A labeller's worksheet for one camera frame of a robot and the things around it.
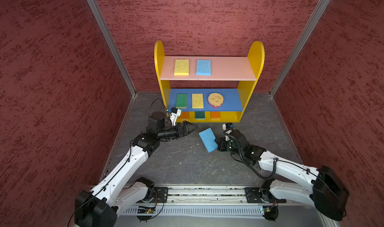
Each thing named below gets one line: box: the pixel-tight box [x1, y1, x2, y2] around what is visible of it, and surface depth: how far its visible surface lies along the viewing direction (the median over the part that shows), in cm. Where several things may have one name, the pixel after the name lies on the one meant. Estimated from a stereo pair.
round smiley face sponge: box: [208, 92, 224, 108], surface depth 96 cm
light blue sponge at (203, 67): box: [196, 59, 211, 76], surface depth 77 cm
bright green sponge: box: [176, 93, 188, 109], surface depth 99 cm
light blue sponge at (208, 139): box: [198, 127, 219, 153], surface depth 83 cm
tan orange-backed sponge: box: [179, 111, 190, 120], surface depth 105 cm
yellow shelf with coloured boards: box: [154, 40, 265, 123], surface depth 85 cm
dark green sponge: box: [195, 111, 205, 120], surface depth 105 cm
